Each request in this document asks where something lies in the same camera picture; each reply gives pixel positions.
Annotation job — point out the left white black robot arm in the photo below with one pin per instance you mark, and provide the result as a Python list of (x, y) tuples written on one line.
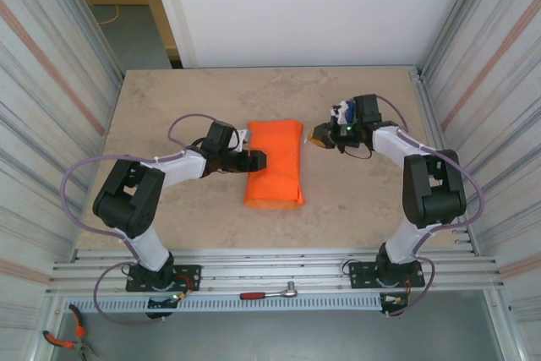
[(127, 200)]

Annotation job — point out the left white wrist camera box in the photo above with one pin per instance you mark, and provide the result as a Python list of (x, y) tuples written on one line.
[(244, 139)]

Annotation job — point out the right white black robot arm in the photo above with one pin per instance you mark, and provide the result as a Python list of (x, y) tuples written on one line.
[(435, 192)]

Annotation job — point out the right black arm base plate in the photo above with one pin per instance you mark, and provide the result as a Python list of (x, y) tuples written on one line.
[(359, 274)]

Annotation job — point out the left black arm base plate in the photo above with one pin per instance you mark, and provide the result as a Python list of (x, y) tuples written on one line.
[(190, 272)]

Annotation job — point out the black under-rail bracket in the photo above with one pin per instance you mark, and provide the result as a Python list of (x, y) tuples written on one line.
[(158, 302), (391, 302)]

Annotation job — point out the aluminium rail frame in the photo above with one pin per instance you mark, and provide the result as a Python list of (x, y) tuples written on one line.
[(270, 261)]

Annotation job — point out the orange cloth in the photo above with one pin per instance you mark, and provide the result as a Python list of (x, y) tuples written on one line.
[(274, 166)]

